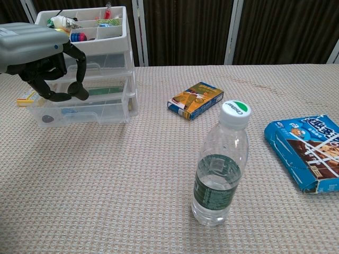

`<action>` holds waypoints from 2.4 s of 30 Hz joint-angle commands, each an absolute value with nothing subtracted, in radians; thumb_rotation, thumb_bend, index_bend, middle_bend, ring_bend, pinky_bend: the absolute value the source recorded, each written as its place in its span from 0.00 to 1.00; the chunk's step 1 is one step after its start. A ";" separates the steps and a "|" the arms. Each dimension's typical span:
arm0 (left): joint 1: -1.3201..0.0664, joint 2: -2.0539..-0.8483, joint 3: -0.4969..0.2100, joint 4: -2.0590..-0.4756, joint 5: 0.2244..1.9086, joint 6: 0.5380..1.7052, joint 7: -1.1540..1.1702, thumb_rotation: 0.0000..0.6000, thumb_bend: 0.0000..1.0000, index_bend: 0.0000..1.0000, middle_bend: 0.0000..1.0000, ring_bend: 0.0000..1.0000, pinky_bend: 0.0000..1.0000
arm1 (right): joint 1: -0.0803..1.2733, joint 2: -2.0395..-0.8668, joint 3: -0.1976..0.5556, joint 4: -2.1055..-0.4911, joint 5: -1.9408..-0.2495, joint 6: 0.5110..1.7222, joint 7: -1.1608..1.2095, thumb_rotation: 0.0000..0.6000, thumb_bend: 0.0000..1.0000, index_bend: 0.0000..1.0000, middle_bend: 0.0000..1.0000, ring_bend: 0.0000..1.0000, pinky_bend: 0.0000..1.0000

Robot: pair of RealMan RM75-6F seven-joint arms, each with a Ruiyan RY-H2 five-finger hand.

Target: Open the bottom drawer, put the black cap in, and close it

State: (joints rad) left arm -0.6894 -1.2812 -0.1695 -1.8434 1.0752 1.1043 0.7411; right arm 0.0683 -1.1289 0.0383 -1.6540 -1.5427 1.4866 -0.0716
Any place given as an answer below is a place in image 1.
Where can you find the stack of coloured rings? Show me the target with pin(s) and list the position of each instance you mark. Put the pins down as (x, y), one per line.
(76, 37)

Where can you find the beige woven tablecloth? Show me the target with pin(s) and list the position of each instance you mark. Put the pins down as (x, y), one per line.
(132, 158)

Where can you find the dark round disc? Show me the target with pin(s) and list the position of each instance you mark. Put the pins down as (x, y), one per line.
(47, 118)

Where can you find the yellow wrapped packet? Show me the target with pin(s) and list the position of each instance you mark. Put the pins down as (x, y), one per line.
(63, 29)

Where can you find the clear water bottle white cap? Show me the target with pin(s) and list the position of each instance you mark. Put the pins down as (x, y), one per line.
(219, 164)

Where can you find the blue cookie package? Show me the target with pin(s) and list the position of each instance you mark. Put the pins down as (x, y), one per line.
(304, 156)

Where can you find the red object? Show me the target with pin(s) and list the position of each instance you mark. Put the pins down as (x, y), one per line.
(107, 12)

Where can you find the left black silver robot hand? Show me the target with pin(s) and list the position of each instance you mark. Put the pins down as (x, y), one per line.
(26, 45)

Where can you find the blue green snack packet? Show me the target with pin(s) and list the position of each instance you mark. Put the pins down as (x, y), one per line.
(111, 21)

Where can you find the green small packet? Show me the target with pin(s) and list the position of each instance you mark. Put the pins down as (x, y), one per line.
(50, 21)

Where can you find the yellow small carton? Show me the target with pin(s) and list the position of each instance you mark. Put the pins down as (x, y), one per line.
(25, 101)

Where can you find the blue clip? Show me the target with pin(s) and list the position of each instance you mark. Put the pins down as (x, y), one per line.
(69, 111)

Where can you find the white screen frame post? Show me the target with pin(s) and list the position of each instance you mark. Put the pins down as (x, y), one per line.
(140, 31)
(334, 54)
(27, 6)
(233, 31)

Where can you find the orange blue snack box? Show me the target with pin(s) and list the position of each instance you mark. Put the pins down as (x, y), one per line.
(197, 99)

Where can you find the green flat card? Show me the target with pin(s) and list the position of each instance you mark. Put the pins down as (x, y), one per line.
(106, 91)

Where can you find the white plastic drawer organizer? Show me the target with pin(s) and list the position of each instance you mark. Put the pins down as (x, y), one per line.
(106, 45)

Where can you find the clear plastic drawer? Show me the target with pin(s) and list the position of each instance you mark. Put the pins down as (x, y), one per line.
(111, 82)
(87, 119)
(111, 63)

